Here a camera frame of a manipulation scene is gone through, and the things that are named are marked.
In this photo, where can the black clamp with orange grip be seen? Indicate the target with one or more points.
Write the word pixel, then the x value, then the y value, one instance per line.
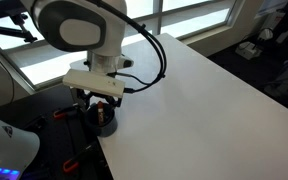
pixel 60 114
pixel 70 165

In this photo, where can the black camera on mount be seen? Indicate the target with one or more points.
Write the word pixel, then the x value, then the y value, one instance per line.
pixel 4 13

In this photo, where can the dark teal mug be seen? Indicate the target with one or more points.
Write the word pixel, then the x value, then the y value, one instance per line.
pixel 109 128

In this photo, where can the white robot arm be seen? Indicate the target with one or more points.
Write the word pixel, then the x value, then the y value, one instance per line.
pixel 80 30

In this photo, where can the small black bracket on board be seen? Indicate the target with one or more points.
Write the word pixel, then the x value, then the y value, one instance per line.
pixel 37 123

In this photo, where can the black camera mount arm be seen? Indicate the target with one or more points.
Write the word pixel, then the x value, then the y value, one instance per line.
pixel 4 30

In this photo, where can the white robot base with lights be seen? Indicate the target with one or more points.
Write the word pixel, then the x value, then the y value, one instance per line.
pixel 7 146

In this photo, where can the white device on floor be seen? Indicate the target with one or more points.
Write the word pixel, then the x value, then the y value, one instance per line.
pixel 248 50

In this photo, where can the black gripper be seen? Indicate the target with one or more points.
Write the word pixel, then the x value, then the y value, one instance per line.
pixel 84 93

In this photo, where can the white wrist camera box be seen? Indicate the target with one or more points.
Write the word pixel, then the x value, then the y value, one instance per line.
pixel 94 83

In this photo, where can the black perforated mounting board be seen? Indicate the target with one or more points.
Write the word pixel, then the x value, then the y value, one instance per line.
pixel 50 100

